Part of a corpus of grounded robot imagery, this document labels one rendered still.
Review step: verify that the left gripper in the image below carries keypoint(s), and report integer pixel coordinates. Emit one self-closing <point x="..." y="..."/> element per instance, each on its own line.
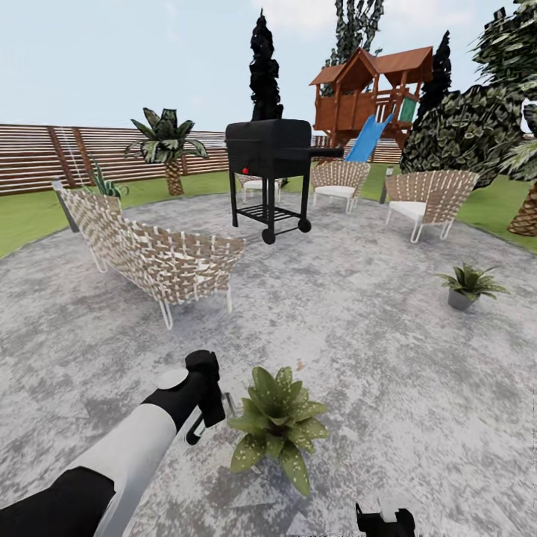
<point x="212" y="409"/>

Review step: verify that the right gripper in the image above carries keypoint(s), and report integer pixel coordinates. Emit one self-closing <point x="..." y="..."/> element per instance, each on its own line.
<point x="375" y="526"/>

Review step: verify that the tree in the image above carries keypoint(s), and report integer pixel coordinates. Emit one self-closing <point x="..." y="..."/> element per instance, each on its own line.
<point x="508" y="48"/>
<point x="264" y="70"/>
<point x="349" y="34"/>
<point x="434" y="91"/>

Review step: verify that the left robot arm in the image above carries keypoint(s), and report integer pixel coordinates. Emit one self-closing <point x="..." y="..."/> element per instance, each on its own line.
<point x="98" y="494"/>

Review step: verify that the insectifuge atomizer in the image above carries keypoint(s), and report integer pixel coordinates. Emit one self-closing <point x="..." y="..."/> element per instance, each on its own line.
<point x="197" y="431"/>

